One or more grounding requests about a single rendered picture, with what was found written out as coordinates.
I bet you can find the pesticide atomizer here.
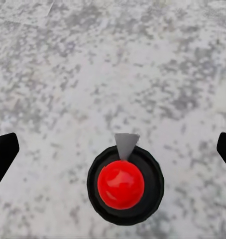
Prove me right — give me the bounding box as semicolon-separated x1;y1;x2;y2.
87;132;165;226

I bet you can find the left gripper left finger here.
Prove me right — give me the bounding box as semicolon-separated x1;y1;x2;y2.
0;132;19;182

